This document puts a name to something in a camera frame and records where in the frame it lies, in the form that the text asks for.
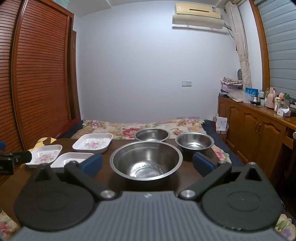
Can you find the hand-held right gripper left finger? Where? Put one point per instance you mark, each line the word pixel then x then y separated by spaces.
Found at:
pixel 92 165

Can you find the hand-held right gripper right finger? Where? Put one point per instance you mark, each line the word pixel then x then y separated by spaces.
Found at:
pixel 202 163

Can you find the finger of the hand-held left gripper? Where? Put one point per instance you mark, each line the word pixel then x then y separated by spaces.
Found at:
pixel 23 157
pixel 2 146

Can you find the small floral plate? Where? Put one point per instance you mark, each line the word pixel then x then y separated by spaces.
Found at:
pixel 44 155
pixel 67 158

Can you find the large rectangular floral plate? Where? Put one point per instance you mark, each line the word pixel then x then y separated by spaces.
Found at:
pixel 92 142

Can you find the small stainless steel bowl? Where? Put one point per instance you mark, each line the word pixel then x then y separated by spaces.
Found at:
pixel 194 140

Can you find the large stainless steel bowl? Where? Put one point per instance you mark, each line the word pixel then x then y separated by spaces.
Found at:
pixel 145 160

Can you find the medium stainless steel bowl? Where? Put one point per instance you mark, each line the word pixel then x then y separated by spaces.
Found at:
pixel 151 134

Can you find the yellow cloth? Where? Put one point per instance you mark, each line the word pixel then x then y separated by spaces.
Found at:
pixel 45 141

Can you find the white paper box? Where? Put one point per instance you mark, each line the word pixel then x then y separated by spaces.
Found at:
pixel 221 125

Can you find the red cloth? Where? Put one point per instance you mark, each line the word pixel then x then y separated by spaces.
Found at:
pixel 73 124

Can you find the floral blanket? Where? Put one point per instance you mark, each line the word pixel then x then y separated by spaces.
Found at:
pixel 124 129

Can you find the wooden cabinet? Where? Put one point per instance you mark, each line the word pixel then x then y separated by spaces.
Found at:
pixel 252 134

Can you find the dark flat box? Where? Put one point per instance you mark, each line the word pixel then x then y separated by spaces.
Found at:
pixel 223 94

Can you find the wooden louvered wardrobe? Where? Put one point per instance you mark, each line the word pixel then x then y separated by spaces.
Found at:
pixel 41 81

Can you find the clear plastic bag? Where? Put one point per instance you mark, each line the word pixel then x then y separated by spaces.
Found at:
pixel 238 95

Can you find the blue box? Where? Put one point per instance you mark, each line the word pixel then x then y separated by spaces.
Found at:
pixel 251 91

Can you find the clear bottle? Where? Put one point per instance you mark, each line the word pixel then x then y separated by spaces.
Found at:
pixel 261 97

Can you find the pink thermos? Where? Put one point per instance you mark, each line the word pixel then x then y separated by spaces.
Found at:
pixel 270 99

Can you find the white cup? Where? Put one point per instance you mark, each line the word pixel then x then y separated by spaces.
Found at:
pixel 277 104

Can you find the white tissue box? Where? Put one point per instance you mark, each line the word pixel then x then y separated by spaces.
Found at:
pixel 283 112

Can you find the grey small fan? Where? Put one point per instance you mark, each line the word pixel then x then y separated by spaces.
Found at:
pixel 240 74

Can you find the green bottle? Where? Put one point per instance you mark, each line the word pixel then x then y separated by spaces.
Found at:
pixel 286 99

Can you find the beige tied curtain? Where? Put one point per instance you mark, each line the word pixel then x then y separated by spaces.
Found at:
pixel 241 46

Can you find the grey window blind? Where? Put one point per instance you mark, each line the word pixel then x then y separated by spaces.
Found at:
pixel 281 46

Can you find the white wall outlet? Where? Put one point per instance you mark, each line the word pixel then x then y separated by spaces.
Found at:
pixel 194 117

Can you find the white wall switch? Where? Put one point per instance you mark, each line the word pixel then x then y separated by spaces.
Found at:
pixel 186 83

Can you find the wooden window frame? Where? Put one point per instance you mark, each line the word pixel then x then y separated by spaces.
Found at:
pixel 261 46

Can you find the wall air conditioner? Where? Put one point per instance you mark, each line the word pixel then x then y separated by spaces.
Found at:
pixel 197 15

